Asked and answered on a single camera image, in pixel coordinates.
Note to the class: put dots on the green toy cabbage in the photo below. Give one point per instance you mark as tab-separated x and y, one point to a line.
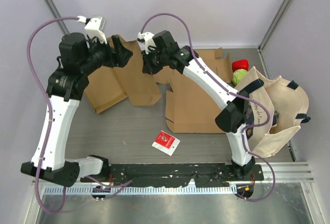
238	76

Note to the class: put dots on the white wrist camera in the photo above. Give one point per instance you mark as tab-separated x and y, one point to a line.
147	39
94	27

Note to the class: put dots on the beige tote bag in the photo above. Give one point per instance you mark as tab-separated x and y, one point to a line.
287	104

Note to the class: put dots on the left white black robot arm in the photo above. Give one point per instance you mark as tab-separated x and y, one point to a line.
79	57

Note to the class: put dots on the white slotted cable duct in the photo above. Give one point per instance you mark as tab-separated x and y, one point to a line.
189	190

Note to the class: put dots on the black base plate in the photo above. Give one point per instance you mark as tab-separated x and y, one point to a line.
177	175

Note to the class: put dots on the red toy pepper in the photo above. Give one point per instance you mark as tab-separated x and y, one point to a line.
240	64

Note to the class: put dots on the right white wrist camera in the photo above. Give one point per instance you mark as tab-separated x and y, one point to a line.
147	39

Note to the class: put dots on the red white packet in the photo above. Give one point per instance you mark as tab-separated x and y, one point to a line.
166	143

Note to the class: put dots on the brown cardboard box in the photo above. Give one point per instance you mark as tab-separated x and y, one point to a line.
189	109
108	86

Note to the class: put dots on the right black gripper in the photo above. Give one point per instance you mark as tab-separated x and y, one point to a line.
148	68

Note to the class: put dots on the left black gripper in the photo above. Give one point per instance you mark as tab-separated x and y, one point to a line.
118	57

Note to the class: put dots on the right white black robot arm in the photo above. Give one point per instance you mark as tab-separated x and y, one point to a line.
161	50

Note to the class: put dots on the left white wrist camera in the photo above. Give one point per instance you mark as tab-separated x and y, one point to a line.
94	27

